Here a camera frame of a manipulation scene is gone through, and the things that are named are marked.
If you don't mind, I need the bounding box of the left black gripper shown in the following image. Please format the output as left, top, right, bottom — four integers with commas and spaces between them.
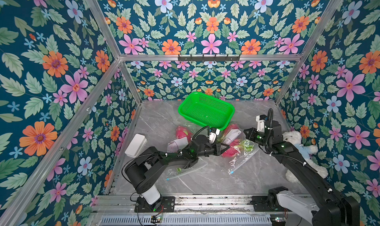
194, 142, 229, 159

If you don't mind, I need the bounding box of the clear zip-top bag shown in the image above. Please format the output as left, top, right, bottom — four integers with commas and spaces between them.
166, 126, 208, 181
218, 124, 259, 175

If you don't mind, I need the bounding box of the pink dragon fruit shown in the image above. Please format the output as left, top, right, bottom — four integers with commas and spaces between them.
168, 126, 194, 173
222, 124, 255, 158

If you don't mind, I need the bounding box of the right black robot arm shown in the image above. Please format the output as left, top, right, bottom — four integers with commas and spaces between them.
243, 120, 360, 226

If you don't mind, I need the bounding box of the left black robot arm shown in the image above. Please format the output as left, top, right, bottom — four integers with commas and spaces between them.
122, 135, 230, 206

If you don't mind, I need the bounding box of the green plastic basket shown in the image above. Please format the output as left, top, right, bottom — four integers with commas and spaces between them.
178, 92, 235, 130

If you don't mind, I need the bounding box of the white teddy bear blue shirt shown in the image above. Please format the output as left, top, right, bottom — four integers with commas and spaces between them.
283, 131, 328, 179

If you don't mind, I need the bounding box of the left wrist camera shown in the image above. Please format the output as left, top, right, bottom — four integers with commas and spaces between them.
208, 128, 220, 143

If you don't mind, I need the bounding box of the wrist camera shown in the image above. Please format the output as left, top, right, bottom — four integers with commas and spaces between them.
208, 128, 220, 143
256, 115, 267, 132

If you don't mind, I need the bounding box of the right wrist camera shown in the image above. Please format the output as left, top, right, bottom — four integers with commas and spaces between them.
256, 115, 267, 132

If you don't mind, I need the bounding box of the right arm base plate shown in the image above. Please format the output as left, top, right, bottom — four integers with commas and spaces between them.
250, 195, 288, 213

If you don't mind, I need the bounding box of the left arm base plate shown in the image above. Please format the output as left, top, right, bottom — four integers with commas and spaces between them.
134, 196, 176, 213

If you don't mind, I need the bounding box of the black hook rail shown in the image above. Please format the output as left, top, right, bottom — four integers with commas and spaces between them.
177, 55, 240, 62

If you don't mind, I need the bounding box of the aluminium front rail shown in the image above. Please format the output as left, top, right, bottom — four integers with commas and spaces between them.
87, 194, 313, 226

